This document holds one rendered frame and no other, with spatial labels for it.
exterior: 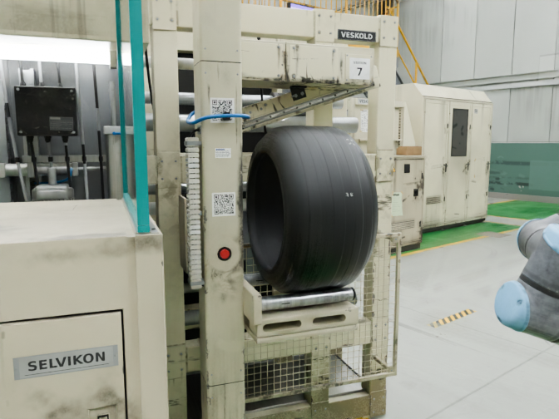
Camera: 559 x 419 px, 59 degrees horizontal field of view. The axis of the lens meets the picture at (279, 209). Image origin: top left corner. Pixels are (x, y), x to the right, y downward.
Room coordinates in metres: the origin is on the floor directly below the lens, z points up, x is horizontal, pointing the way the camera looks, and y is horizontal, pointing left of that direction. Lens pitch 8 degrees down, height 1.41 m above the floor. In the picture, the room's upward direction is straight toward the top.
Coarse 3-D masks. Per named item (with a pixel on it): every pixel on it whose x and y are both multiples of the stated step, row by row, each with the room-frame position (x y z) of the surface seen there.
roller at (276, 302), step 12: (336, 288) 1.60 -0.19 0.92; (348, 288) 1.61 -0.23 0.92; (264, 300) 1.50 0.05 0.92; (276, 300) 1.51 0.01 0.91; (288, 300) 1.52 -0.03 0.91; (300, 300) 1.53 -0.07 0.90; (312, 300) 1.55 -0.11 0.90; (324, 300) 1.56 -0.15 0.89; (336, 300) 1.58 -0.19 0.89; (348, 300) 1.60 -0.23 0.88
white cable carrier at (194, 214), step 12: (192, 156) 1.51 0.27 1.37; (192, 168) 1.55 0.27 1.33; (192, 180) 1.51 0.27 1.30; (192, 192) 1.51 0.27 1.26; (192, 204) 1.52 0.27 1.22; (192, 216) 1.51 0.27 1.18; (192, 228) 1.51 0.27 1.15; (192, 240) 1.50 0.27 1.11; (192, 252) 1.50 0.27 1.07; (192, 264) 1.52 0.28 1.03; (192, 276) 1.50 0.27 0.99; (192, 288) 1.50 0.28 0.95
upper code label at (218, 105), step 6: (210, 102) 1.52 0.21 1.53; (216, 102) 1.52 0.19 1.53; (222, 102) 1.53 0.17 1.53; (228, 102) 1.53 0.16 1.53; (234, 102) 1.54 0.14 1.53; (210, 108) 1.52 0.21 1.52; (216, 108) 1.52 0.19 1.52; (222, 108) 1.53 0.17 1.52; (228, 108) 1.53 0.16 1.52; (234, 108) 1.54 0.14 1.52; (210, 114) 1.52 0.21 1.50; (210, 120) 1.52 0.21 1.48; (216, 120) 1.52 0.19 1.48; (222, 120) 1.53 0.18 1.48; (234, 120) 1.54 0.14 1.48
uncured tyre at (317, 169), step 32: (288, 128) 1.62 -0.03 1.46; (320, 128) 1.65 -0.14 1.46; (256, 160) 1.77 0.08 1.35; (288, 160) 1.49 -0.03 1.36; (320, 160) 1.48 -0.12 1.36; (352, 160) 1.52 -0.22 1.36; (256, 192) 1.92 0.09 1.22; (288, 192) 1.46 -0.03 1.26; (320, 192) 1.43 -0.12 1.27; (256, 224) 1.90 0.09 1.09; (288, 224) 1.45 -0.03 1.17; (320, 224) 1.42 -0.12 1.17; (352, 224) 1.45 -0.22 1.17; (256, 256) 1.75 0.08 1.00; (288, 256) 1.46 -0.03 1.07; (320, 256) 1.44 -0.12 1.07; (352, 256) 1.48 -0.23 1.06; (288, 288) 1.55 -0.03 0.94; (320, 288) 1.57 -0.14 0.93
